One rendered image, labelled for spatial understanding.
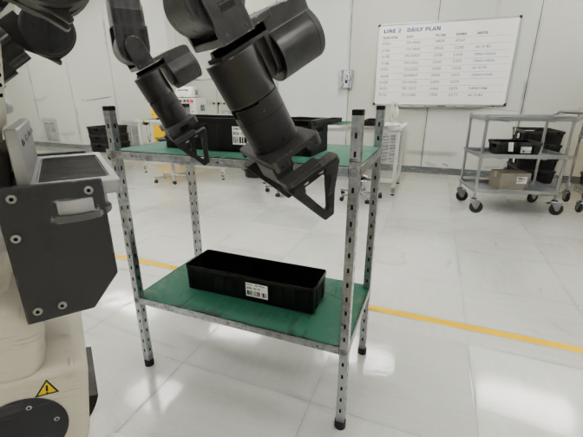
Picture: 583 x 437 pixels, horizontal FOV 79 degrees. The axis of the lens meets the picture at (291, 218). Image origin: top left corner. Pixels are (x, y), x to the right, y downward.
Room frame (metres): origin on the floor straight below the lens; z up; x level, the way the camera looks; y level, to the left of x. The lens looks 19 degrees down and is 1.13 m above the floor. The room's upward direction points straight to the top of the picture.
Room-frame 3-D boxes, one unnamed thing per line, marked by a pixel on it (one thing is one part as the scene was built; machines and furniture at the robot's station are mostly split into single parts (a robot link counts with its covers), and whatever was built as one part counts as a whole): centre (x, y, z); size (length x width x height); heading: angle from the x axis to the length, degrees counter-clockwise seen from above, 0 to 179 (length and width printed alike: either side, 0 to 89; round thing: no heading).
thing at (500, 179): (3.66, -2.28, 0.30); 0.30 x 0.23 x 0.18; 87
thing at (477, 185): (3.66, -2.29, 0.50); 0.90 x 0.54 x 1.00; 83
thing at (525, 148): (3.67, -2.26, 0.63); 0.40 x 0.30 x 0.14; 83
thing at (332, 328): (1.33, 0.15, 0.55); 0.91 x 0.46 x 1.10; 69
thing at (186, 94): (5.60, 1.55, 1.03); 0.44 x 0.37 x 0.46; 74
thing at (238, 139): (1.32, 0.17, 1.01); 0.57 x 0.17 x 0.11; 67
